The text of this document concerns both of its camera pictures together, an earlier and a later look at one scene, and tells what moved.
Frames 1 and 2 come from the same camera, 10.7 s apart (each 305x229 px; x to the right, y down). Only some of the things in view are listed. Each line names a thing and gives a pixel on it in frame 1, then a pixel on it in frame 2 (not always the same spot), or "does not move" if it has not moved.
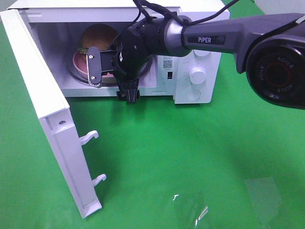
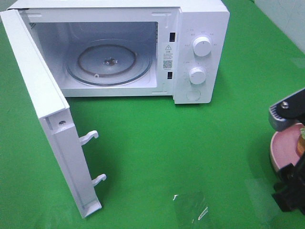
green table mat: [238, 162] does not move
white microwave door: [53, 109] does not move
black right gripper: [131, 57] → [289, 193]
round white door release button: [193, 95] does not move
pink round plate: [80, 61] → [283, 147]
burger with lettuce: [98, 35] → [300, 146]
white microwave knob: [198, 75] does not move
